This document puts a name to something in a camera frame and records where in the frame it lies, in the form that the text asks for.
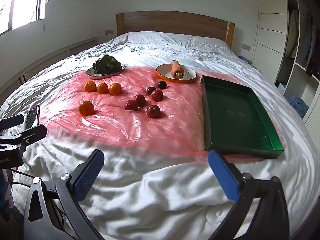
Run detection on dark green leafy vegetable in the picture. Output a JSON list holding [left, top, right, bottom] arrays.
[[92, 55, 122, 75]]

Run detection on pink plastic sheet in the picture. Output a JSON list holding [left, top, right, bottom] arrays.
[[41, 66, 285, 162]]

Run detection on orange carrot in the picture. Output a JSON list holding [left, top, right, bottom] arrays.
[[171, 60, 185, 80]]

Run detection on green rectangular tray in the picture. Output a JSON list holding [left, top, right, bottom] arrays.
[[201, 75, 284, 159]]

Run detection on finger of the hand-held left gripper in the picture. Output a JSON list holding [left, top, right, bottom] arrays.
[[0, 124, 47, 153], [0, 114, 25, 132]]

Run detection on white plate with orange rim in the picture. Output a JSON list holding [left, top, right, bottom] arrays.
[[156, 64, 197, 83]]

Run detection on hanging light garment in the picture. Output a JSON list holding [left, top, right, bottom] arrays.
[[286, 10, 300, 59]]

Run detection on patterned white plate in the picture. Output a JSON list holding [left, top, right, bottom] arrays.
[[85, 64, 126, 80]]

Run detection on white wardrobe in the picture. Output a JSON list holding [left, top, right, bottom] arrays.
[[251, 0, 320, 120]]

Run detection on black smartphone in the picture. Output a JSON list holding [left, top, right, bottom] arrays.
[[24, 105, 40, 130]]

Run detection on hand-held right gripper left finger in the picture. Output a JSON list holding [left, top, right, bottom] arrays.
[[24, 149, 105, 240]]

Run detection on wooden headboard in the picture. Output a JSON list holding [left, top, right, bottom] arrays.
[[116, 11, 235, 49]]

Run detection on hanging dark clothes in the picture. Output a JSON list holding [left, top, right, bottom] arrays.
[[299, 12, 320, 78]]

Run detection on small red apple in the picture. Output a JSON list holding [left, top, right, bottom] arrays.
[[124, 100, 139, 111], [151, 89, 164, 102], [134, 94, 146, 107], [146, 104, 161, 118]]

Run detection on window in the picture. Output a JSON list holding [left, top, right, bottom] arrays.
[[0, 0, 63, 35]]

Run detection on blue towel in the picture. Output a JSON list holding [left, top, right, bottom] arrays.
[[287, 96, 310, 119]]

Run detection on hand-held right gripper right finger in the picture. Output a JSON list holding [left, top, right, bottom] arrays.
[[208, 149, 290, 240]]

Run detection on cluttered bedside table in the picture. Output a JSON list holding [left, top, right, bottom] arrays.
[[239, 56, 262, 72]]

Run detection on person's left forearm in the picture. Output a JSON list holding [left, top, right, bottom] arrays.
[[0, 171, 13, 215]]

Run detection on white paper bag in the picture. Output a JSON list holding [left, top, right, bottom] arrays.
[[275, 81, 288, 95]]

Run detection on black cable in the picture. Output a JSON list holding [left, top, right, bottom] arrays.
[[7, 167, 65, 220]]

